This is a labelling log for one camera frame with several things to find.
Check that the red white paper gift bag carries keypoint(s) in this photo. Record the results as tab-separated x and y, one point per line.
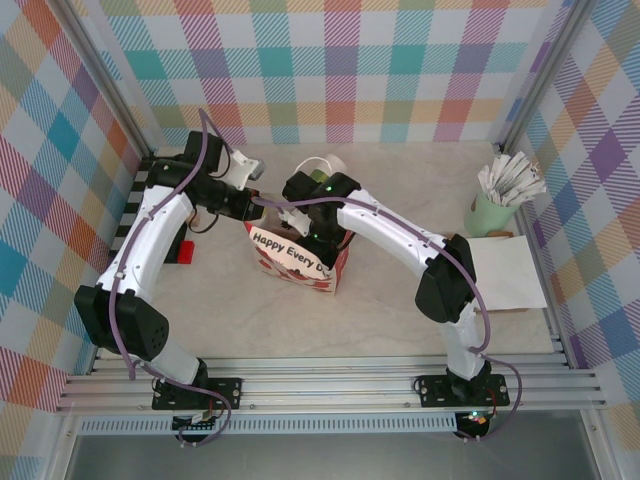
295	260

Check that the white paper napkin stack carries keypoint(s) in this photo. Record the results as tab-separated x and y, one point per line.
505	270

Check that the brown napkin tray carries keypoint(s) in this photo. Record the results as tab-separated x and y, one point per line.
500	233

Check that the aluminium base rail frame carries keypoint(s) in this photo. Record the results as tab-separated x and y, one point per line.
325	385

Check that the mint green holder cup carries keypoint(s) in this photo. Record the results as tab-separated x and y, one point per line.
487	220

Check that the small lit circuit board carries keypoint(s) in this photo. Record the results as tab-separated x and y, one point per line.
476	419

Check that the small red block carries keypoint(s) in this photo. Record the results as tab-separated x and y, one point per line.
187	252

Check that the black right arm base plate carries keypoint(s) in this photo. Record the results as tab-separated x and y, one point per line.
432	390

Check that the grey metal sheet panel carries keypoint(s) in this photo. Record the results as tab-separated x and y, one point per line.
325	457

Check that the white paper sachet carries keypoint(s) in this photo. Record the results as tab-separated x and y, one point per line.
527	176
536	187
500	172
514	172
486	182

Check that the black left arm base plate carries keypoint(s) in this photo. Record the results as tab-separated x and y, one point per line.
230	392

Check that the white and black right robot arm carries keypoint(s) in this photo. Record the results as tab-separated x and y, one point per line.
390	230

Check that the black grey checkered board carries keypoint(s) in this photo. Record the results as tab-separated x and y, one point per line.
131	197

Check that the aluminium corner post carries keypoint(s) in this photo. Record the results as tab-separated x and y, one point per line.
105	80
542	75

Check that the green paper cup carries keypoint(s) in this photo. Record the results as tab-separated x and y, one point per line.
337	162

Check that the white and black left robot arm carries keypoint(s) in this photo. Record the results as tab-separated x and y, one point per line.
145	240

